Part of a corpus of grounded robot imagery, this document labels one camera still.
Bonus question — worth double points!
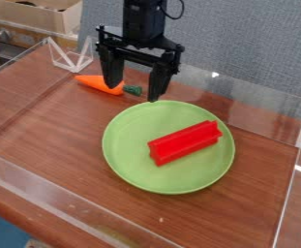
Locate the clear acrylic enclosure wall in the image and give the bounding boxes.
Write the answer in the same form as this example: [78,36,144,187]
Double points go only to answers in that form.
[0,44,301,248]

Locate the red plastic block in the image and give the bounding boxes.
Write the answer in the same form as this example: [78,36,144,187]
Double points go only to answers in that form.
[148,120,223,167]

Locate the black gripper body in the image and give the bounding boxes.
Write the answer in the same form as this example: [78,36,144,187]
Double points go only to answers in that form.
[96,25,186,67]

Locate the orange toy carrot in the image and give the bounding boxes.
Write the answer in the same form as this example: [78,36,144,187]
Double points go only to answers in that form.
[74,75,144,97]

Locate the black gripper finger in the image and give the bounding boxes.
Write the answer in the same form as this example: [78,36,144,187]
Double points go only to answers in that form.
[148,63,176,102]
[99,46,124,89]

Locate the green round plate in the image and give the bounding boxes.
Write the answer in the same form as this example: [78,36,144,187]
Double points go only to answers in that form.
[103,101,236,195]

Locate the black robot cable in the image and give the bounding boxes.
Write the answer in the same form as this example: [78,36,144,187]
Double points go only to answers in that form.
[159,0,187,21]

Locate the cardboard box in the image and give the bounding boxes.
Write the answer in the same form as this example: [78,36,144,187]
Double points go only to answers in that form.
[0,0,83,34]

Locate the clear acrylic corner bracket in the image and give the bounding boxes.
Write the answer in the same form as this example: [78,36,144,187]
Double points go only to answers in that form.
[48,37,94,73]

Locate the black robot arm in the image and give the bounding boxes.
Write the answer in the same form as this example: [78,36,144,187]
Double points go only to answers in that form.
[96,0,186,102]

